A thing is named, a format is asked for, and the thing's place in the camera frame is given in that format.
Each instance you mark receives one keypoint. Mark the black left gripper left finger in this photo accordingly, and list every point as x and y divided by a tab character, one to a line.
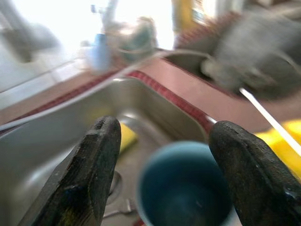
87	179

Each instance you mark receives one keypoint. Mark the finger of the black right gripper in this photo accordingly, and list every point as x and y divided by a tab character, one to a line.
235	75

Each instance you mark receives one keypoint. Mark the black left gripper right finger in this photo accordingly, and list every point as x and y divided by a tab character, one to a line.
256	183

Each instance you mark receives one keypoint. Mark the yellow plastic bowl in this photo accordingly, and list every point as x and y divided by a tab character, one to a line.
277	146

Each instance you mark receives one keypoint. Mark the white plastic stick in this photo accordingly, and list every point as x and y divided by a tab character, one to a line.
263	113

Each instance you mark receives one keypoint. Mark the blue mug with white bunny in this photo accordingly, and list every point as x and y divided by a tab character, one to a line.
183	188

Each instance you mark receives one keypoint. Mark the stainless steel sink basin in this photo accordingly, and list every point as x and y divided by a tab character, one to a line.
185	63
152	103

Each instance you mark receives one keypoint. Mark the yellow dish sponge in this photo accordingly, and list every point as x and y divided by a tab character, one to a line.
128	139

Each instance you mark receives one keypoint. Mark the clear toothbrush cup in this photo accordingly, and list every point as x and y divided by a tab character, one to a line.
100	54

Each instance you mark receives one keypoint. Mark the white and blue toothbrush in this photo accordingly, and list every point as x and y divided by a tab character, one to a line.
110	14

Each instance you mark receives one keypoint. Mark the grey wall tap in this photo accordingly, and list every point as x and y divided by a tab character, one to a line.
28	44

